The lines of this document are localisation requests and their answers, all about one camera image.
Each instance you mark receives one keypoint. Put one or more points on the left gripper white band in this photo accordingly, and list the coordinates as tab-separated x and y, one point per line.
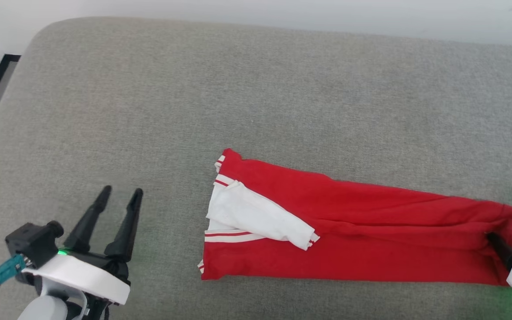
78	276

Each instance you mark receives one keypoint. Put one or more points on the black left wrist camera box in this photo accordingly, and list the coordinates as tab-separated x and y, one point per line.
34	242

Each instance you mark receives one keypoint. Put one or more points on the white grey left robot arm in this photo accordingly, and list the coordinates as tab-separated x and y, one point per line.
47	309

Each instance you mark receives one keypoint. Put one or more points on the red and white shirt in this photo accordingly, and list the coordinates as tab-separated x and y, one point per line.
371	240

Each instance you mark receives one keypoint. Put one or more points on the grey fabric sofa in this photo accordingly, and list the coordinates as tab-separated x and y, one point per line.
260	98

